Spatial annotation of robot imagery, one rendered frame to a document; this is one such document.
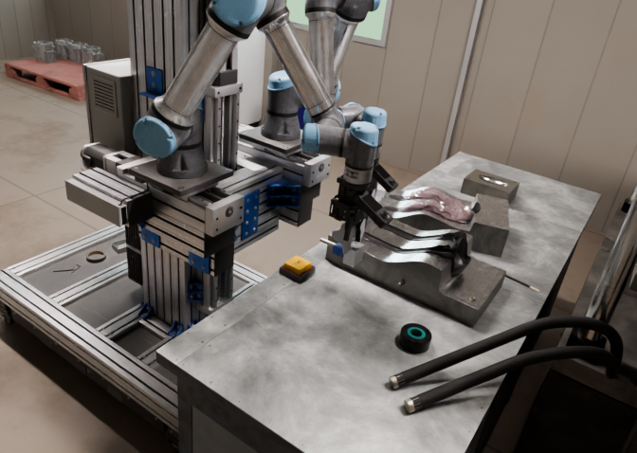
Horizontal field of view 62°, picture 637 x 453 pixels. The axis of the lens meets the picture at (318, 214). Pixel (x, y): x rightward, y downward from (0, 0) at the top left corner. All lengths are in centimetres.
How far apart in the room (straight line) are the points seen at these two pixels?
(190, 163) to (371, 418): 87
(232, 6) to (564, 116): 329
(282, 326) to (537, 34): 327
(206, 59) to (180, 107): 15
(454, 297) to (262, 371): 59
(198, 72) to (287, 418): 83
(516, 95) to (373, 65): 123
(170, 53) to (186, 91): 42
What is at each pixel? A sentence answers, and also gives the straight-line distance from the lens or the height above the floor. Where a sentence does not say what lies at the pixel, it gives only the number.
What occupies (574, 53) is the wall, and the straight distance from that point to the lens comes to 420.
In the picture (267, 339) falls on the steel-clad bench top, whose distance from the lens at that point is 137.
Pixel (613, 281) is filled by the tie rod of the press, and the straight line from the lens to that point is 152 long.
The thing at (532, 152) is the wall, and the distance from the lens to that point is 436.
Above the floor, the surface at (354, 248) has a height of 96.
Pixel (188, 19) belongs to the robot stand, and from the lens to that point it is 177.
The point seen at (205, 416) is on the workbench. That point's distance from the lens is 138.
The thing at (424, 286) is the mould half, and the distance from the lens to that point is 156.
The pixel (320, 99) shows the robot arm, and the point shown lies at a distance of 145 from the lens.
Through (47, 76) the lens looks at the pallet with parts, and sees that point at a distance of 633.
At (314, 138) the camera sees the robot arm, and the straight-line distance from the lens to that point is 134.
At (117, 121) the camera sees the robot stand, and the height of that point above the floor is 106.
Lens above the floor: 170
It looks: 27 degrees down
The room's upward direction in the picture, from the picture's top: 7 degrees clockwise
